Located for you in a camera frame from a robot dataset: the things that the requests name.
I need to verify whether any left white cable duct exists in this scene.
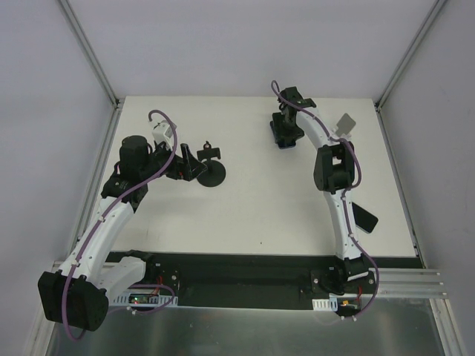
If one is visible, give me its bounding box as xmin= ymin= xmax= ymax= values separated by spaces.
xmin=109 ymin=292 xmax=178 ymax=308

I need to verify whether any white folding phone stand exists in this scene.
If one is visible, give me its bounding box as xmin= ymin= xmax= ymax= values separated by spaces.
xmin=333 ymin=113 xmax=356 ymax=141

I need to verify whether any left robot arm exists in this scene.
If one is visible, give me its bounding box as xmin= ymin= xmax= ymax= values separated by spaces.
xmin=38 ymin=135 xmax=207 ymax=332

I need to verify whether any right aluminium frame post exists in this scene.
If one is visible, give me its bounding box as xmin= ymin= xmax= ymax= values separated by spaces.
xmin=375 ymin=0 xmax=450 ymax=112

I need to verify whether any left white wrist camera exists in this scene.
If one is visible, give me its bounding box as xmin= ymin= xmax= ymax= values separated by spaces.
xmin=152 ymin=120 xmax=176 ymax=150

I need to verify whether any left aluminium frame post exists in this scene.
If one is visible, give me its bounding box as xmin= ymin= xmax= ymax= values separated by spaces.
xmin=56 ymin=0 xmax=121 ymax=108

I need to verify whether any white cable duct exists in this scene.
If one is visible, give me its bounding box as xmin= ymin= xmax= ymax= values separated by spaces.
xmin=109 ymin=292 xmax=178 ymax=308
xmin=312 ymin=294 xmax=367 ymax=312

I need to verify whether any aluminium frame post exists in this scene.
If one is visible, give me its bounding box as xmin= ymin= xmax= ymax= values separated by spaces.
xmin=375 ymin=0 xmax=450 ymax=112
xmin=56 ymin=0 xmax=121 ymax=108

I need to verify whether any right white cable duct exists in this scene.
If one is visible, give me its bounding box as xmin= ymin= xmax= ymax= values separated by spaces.
xmin=312 ymin=294 xmax=367 ymax=312

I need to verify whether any aluminium extrusion rail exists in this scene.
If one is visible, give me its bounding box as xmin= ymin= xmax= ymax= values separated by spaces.
xmin=377 ymin=268 xmax=448 ymax=300

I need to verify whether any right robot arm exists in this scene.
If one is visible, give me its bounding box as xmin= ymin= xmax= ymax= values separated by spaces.
xmin=269 ymin=80 xmax=369 ymax=295

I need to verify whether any blue-edged black smartphone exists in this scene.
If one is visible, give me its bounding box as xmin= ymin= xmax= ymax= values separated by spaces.
xmin=270 ymin=119 xmax=297 ymax=149

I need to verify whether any black round-base phone stand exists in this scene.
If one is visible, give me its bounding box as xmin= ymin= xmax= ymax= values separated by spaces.
xmin=197 ymin=141 xmax=226 ymax=188

